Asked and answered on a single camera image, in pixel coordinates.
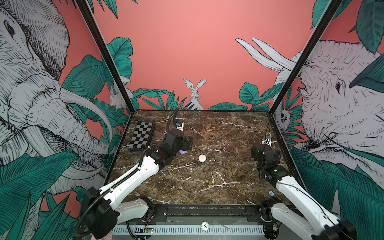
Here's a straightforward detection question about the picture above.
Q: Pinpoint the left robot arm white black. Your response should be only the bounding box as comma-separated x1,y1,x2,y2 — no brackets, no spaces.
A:
75,109,193,239

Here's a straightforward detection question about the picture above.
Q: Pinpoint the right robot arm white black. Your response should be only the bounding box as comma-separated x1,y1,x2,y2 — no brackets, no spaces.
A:
251,125,358,240

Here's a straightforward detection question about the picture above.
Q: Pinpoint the black white checkerboard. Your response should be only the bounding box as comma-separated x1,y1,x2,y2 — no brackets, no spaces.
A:
128,121,156,152

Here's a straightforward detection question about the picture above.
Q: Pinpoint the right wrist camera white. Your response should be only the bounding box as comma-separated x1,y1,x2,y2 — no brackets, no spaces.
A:
262,135,272,147

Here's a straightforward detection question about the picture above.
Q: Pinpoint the black mounting rail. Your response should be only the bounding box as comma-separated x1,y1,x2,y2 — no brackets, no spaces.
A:
137,204,325,224

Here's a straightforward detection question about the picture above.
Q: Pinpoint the poker chip on duct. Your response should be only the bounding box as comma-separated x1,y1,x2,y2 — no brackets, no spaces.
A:
201,221,210,231

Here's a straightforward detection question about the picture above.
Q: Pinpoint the white slotted cable duct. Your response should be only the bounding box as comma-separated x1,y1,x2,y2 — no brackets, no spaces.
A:
130,225,264,236

